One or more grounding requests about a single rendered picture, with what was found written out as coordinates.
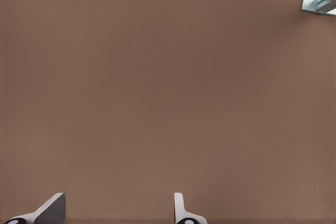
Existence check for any silver frame post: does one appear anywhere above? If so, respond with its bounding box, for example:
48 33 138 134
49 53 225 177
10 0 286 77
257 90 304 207
300 0 336 15

